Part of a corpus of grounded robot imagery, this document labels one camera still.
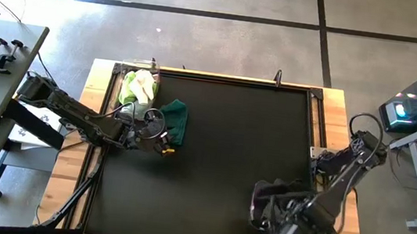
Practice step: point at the white box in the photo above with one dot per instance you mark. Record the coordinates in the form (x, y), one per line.
(25, 137)

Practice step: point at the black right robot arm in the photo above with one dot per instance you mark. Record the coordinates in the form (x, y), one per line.
(336, 186)

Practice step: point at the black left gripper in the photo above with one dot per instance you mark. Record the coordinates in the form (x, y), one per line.
(143, 135)

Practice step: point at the black metal hook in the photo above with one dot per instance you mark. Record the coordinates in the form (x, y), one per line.
(278, 77)

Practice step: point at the cream towel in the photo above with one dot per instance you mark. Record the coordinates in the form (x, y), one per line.
(145, 86)

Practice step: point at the black beam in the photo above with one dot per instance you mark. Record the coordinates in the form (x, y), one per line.
(34, 124)

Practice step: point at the small yellow tag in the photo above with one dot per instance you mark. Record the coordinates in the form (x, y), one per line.
(169, 152)

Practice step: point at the dark green towel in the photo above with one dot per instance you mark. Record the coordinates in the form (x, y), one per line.
(176, 121)

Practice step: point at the lime green towel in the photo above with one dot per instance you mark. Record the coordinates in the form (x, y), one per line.
(127, 88)

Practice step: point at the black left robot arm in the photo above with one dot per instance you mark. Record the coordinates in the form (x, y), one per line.
(75, 115)

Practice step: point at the clear plastic basket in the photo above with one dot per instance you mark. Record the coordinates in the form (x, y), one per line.
(141, 64)

